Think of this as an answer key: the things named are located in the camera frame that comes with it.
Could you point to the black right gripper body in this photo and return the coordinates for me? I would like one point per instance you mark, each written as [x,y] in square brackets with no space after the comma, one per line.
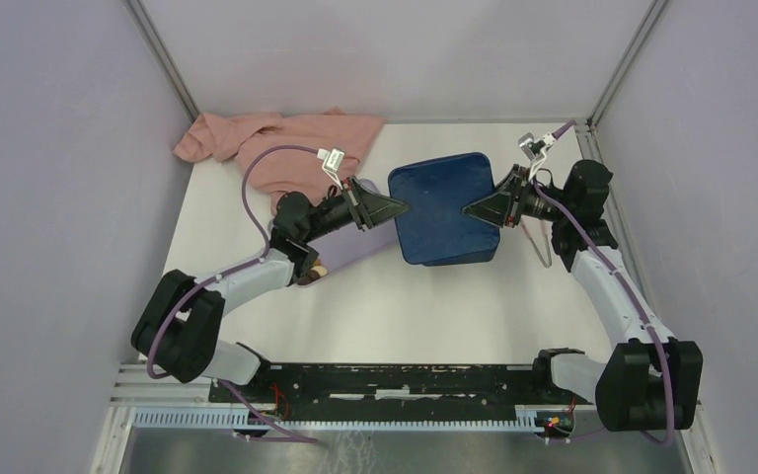
[532,201]

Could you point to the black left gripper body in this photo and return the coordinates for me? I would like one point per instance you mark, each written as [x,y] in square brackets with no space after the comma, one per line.
[344,209]

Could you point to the pink handled metal tongs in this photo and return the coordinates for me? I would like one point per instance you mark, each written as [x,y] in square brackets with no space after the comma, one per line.
[542,247]

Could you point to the lilac plastic tray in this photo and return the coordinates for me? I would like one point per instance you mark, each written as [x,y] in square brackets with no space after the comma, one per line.
[345,247]

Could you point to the dark blue box lid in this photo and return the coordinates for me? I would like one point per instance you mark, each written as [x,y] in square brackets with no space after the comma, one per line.
[435,231]

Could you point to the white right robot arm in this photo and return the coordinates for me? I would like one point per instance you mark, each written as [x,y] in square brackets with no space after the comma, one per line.
[651,379]

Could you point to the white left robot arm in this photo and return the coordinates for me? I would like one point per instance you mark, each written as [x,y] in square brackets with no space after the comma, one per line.
[179,329]

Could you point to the pink cloth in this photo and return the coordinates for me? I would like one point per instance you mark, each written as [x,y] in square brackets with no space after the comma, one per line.
[294,166]

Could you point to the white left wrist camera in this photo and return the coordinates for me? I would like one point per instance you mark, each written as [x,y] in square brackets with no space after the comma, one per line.
[331,162]

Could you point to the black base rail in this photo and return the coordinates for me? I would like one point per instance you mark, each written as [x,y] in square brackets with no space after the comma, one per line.
[327,392]

